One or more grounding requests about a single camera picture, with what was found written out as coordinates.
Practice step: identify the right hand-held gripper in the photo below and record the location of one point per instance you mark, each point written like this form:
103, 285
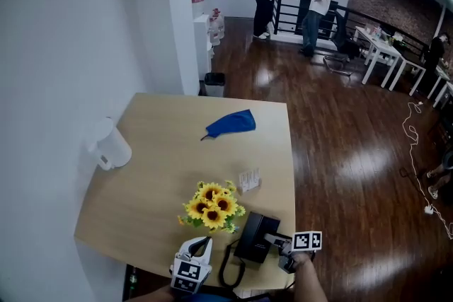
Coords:
306, 240

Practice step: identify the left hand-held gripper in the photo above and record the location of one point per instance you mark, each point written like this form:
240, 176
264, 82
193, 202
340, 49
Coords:
189, 272

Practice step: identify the person's left forearm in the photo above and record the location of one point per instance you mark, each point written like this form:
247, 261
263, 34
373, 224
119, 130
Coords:
155, 295

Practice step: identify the person's right forearm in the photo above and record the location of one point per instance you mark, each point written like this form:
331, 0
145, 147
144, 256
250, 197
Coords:
311, 283

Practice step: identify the person's teal shirt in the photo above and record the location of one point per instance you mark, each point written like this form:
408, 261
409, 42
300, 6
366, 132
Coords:
214, 298

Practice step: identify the green bottle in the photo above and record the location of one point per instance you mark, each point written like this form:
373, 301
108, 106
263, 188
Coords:
133, 277

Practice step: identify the sunflower bouquet in vase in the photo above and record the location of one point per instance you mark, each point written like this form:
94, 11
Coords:
212, 205

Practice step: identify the white paper card stand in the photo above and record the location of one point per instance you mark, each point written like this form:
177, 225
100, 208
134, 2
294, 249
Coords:
249, 180

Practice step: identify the rectangular wooden table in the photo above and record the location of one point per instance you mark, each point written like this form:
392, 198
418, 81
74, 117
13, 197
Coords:
159, 169

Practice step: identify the white power strip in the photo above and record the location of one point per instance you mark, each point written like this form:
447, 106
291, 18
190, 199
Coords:
429, 209

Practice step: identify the blue cloth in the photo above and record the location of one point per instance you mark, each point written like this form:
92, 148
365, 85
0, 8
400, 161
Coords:
231, 123

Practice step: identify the white kettle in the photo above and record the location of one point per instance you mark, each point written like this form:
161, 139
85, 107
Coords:
113, 148

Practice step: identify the black trash bin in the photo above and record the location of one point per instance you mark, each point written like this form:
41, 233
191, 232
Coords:
214, 85

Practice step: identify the black sled chair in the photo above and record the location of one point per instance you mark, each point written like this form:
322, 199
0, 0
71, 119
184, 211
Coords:
345, 42

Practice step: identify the black-top white table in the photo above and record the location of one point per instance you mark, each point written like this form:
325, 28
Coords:
410, 63

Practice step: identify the white rectangular table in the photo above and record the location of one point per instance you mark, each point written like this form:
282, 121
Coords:
378, 44
442, 81

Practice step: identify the white water dispenser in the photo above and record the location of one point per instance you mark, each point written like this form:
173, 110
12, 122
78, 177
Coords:
202, 46

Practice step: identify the black metal chair rack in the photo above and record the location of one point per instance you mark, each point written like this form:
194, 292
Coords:
290, 10

